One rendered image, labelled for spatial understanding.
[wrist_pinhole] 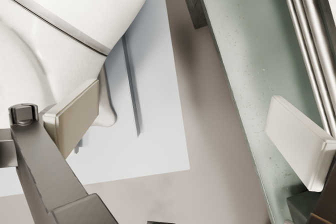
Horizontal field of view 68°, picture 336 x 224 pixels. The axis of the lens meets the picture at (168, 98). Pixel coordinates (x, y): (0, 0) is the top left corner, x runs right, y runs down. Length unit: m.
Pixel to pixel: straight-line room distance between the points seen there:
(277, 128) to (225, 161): 1.20
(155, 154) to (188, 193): 0.88
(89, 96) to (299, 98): 0.73
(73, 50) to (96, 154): 0.33
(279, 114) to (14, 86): 0.22
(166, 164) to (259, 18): 0.50
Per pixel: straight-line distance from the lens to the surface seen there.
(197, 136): 1.32
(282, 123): 0.18
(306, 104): 0.85
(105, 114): 0.48
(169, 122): 0.54
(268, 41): 0.80
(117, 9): 0.31
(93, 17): 0.29
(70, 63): 0.29
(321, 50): 0.58
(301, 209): 0.77
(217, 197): 1.45
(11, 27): 0.29
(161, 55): 0.53
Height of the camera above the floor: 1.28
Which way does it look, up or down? 86 degrees down
